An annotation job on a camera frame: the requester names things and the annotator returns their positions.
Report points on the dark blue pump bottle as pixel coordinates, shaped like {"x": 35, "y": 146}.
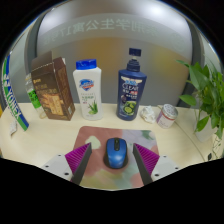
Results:
{"x": 131, "y": 93}

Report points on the brown carton box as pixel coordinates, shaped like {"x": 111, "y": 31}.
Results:
{"x": 53, "y": 93}

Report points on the clear bottle green label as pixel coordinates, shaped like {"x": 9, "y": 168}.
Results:
{"x": 35, "y": 100}

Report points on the crumpled white tissue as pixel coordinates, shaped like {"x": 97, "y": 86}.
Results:
{"x": 148, "y": 114}

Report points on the small black round object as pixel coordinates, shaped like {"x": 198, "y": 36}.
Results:
{"x": 210, "y": 156}

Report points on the floral print mouse pad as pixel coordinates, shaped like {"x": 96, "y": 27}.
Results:
{"x": 96, "y": 136}

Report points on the blue computer mouse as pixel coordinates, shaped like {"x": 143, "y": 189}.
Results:
{"x": 116, "y": 155}

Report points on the green plant white pot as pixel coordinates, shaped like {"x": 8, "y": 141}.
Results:
{"x": 208, "y": 96}

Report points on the small pink-labelled jar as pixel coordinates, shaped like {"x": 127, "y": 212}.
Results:
{"x": 166, "y": 116}

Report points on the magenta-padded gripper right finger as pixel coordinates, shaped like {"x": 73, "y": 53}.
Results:
{"x": 146, "y": 159}

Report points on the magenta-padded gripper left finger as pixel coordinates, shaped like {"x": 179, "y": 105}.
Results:
{"x": 77, "y": 159}

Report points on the white bottle blue cap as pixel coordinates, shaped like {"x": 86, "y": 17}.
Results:
{"x": 88, "y": 91}

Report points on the white green shuttlecock tube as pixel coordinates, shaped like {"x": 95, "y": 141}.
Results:
{"x": 13, "y": 100}

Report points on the small white blister pack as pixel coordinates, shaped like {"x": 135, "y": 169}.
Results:
{"x": 13, "y": 127}

